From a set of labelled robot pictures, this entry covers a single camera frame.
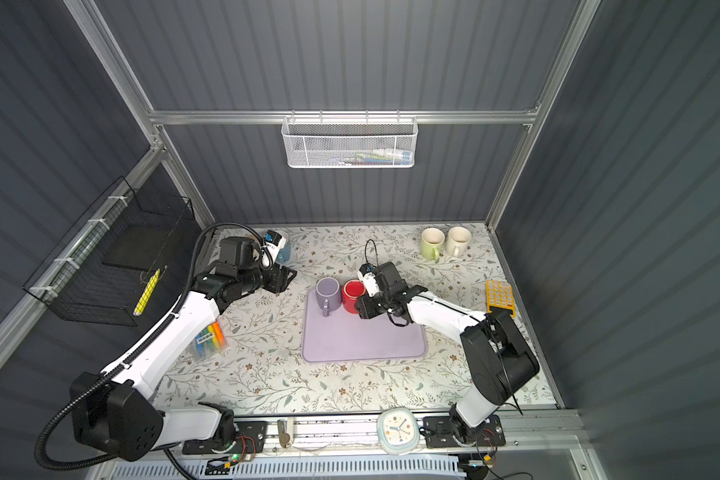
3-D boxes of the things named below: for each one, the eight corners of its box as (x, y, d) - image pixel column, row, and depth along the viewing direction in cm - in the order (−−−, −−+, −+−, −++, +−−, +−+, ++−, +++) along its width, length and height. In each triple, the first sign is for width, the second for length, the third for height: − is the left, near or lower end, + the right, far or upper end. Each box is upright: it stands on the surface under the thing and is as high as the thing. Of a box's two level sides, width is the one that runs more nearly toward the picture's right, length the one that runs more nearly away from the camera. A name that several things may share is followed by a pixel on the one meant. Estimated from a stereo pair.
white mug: (435, 255, 113) (440, 238, 105) (450, 240, 118) (456, 222, 110) (452, 265, 110) (458, 248, 102) (466, 249, 115) (473, 231, 107)
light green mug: (420, 267, 110) (425, 248, 102) (417, 247, 116) (421, 228, 108) (441, 267, 110) (447, 248, 102) (437, 247, 116) (442, 228, 108)
